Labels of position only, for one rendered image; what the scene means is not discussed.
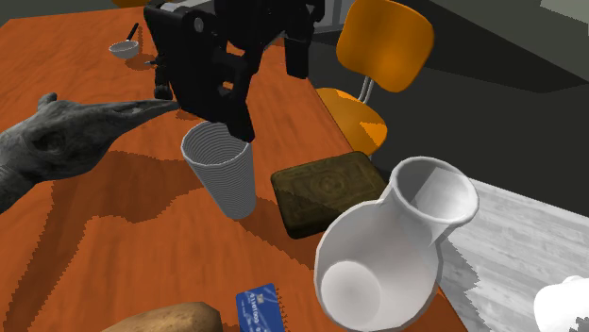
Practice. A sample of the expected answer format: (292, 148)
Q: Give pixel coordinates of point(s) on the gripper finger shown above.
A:
(298, 55)
(202, 73)

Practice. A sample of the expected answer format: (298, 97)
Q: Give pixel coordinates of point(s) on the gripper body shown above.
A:
(257, 20)

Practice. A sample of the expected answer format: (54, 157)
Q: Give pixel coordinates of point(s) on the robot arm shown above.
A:
(561, 305)

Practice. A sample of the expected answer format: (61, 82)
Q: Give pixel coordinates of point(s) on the small black upright object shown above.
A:
(162, 82)

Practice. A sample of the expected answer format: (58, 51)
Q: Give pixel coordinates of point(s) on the orange chair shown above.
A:
(382, 41)

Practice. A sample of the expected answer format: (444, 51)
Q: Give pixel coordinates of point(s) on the white ribbed cup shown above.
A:
(225, 179)

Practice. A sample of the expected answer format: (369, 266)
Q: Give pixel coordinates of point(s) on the grey creature figure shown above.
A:
(60, 138)

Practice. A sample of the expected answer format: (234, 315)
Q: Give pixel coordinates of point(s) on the orange wooden table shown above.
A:
(138, 239)

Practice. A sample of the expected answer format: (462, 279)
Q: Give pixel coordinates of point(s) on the white vase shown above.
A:
(382, 257)

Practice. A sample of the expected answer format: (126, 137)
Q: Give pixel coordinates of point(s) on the blue card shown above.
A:
(257, 310)

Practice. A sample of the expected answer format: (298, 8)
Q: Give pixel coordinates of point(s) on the brown potato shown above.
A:
(175, 319)

